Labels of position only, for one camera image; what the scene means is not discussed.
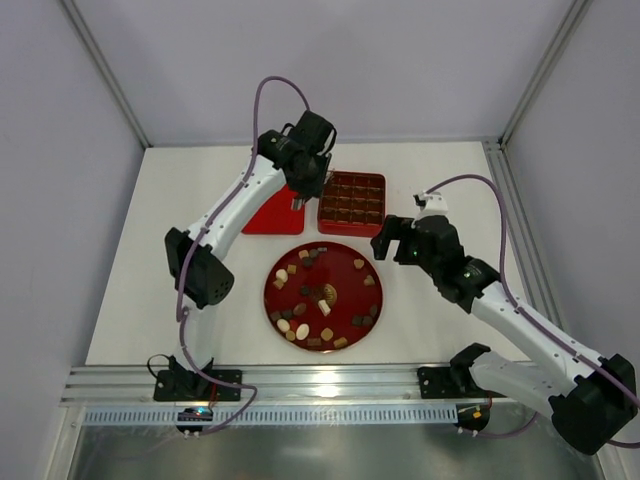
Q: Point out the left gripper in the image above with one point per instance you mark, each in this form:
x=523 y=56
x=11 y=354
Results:
x=310 y=183

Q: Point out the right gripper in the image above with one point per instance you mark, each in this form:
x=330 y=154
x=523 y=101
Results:
x=403 y=240

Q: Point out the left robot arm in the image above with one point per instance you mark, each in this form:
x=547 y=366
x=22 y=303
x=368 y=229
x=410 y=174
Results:
x=196 y=255

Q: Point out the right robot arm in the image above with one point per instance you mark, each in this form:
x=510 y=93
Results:
x=587 y=397

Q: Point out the red chocolate box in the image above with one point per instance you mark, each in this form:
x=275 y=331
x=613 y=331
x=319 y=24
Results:
x=352 y=204

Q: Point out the tan ribbed chocolate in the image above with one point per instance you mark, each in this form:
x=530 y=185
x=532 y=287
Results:
x=340 y=342

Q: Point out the tan fluted chocolate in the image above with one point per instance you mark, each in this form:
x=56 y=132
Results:
x=327 y=334

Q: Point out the brown oval chocolate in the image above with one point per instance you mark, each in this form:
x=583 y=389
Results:
x=299 y=309

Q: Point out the white round chocolate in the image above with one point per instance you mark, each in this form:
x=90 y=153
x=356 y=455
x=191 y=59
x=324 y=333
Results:
x=282 y=275

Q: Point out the white oval chocolate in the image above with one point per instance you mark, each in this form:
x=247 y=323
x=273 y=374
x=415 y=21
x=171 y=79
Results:
x=302 y=332

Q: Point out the white swirl chocolate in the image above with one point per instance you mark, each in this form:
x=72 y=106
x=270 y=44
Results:
x=283 y=325

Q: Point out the red tin lid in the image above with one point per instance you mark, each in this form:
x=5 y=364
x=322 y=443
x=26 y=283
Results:
x=276 y=216

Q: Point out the round red tray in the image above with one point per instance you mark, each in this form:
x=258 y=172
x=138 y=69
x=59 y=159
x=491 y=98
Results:
x=337 y=294

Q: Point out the right side rail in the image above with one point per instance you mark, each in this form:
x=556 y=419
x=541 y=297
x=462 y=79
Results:
x=527 y=256

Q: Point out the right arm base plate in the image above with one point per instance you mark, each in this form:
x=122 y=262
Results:
x=446 y=382

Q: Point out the slotted cable duct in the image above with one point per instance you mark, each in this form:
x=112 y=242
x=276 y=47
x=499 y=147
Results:
x=273 y=415

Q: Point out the aluminium front rail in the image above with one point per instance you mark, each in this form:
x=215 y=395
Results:
x=130 y=385

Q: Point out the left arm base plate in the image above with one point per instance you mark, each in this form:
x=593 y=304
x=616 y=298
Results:
x=174 y=386

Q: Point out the right frame post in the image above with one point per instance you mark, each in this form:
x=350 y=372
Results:
x=554 y=51

